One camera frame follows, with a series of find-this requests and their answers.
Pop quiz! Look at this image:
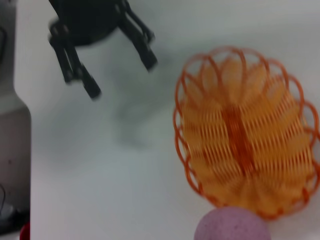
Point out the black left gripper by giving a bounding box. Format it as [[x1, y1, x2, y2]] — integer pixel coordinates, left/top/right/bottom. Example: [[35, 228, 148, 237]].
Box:
[[48, 0, 159, 100]]

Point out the orange plastic wire basket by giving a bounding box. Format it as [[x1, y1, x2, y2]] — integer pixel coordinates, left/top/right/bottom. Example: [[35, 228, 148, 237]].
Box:
[[172, 45, 319, 221]]

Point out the pink foam peach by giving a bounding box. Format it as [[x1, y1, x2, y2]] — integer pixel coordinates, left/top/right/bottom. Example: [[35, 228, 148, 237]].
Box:
[[194, 205, 273, 240]]

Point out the red object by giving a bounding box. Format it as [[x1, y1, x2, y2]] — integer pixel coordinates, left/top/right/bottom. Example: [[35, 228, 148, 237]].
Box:
[[19, 220, 32, 240]]

